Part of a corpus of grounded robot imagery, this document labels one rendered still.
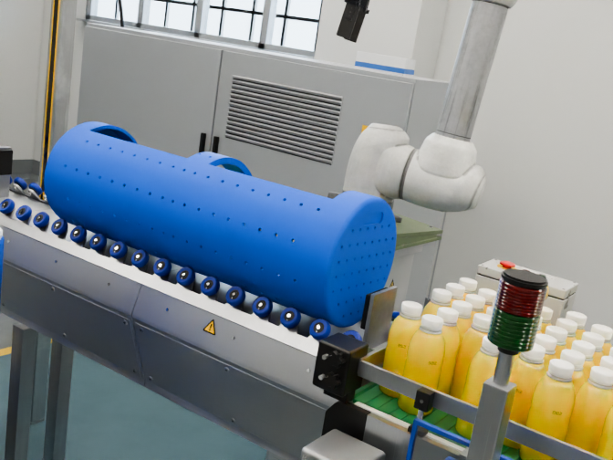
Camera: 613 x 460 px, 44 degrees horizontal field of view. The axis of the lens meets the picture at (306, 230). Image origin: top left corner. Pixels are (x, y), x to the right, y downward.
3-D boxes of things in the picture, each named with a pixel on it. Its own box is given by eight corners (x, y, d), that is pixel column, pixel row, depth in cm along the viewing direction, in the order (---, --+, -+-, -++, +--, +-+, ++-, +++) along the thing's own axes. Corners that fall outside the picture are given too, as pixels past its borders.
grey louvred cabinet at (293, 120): (130, 254, 507) (153, 31, 473) (410, 371, 387) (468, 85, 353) (61, 266, 464) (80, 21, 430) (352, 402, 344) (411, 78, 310)
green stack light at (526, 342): (496, 330, 110) (503, 298, 109) (539, 345, 107) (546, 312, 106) (479, 340, 105) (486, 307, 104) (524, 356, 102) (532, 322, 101)
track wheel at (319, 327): (317, 318, 158) (314, 314, 157) (335, 325, 156) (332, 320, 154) (307, 337, 157) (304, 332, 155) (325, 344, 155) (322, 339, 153)
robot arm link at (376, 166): (350, 186, 238) (368, 117, 233) (406, 203, 232) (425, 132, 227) (334, 190, 223) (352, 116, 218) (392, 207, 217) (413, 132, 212)
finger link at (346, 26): (360, 6, 159) (360, 6, 158) (349, 39, 161) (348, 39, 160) (347, 2, 159) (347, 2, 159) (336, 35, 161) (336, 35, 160)
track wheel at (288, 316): (288, 307, 162) (285, 302, 161) (306, 313, 160) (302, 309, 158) (278, 325, 161) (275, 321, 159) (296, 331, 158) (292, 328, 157)
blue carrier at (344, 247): (120, 221, 220) (133, 123, 215) (382, 317, 175) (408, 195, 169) (36, 227, 197) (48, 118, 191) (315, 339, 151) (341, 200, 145)
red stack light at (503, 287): (503, 297, 109) (509, 272, 108) (546, 311, 106) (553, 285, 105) (487, 307, 104) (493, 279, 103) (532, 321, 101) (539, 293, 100)
